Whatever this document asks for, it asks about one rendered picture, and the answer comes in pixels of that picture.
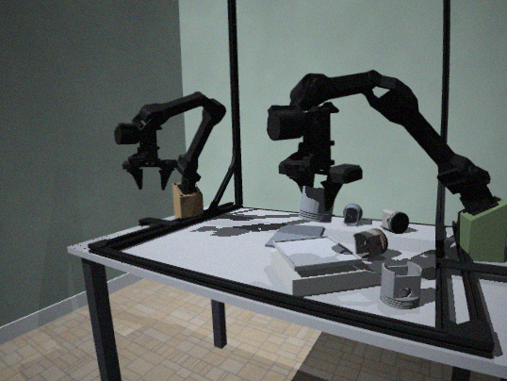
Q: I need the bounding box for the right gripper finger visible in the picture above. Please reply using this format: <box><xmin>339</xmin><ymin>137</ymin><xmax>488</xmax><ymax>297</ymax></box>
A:
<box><xmin>128</xmin><ymin>169</ymin><xmax>143</xmax><ymax>190</ymax></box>
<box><xmin>159</xmin><ymin>169</ymin><xmax>174</xmax><ymax>190</ymax></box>

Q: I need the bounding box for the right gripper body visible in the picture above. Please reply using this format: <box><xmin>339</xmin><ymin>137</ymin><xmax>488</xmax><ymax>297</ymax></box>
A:
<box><xmin>123</xmin><ymin>143</ymin><xmax>178</xmax><ymax>171</ymax></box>

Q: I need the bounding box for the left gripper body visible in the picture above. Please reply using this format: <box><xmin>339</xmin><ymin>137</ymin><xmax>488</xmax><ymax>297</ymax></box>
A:
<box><xmin>279</xmin><ymin>136</ymin><xmax>363</xmax><ymax>184</ymax></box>

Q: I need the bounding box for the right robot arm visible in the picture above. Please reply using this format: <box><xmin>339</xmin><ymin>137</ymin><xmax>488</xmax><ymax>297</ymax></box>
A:
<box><xmin>114</xmin><ymin>91</ymin><xmax>226</xmax><ymax>194</ymax></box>

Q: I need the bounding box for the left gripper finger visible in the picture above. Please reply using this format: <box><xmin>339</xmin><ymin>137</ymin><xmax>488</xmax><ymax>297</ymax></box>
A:
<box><xmin>289</xmin><ymin>173</ymin><xmax>315</xmax><ymax>193</ymax></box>
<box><xmin>320</xmin><ymin>180</ymin><xmax>343</xmax><ymax>211</ymax></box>

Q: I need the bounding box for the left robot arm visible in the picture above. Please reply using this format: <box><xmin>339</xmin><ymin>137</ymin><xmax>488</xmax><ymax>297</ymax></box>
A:
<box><xmin>267</xmin><ymin>70</ymin><xmax>499</xmax><ymax>216</ymax></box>

